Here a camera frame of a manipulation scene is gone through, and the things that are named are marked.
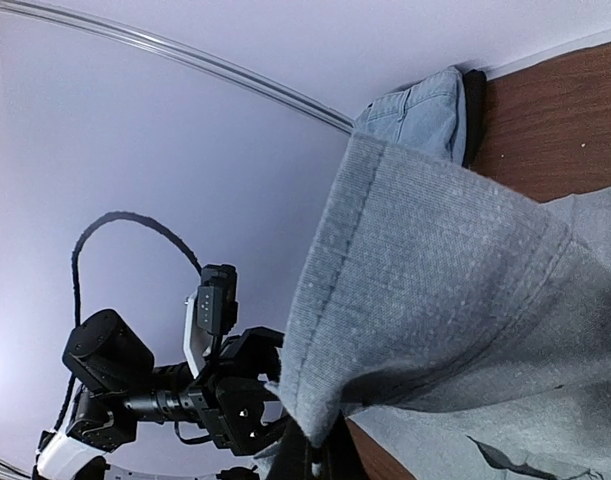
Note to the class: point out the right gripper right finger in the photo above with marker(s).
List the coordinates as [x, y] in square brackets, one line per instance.
[340, 457]

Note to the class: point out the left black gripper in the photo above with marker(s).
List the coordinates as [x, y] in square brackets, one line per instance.
[229, 395]

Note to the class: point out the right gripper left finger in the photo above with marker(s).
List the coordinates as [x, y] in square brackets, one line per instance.
[294, 458]

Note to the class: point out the grey polo shirt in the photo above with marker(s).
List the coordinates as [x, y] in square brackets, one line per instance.
[459, 319]

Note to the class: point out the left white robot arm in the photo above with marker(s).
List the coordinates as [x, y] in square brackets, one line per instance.
[120, 388]

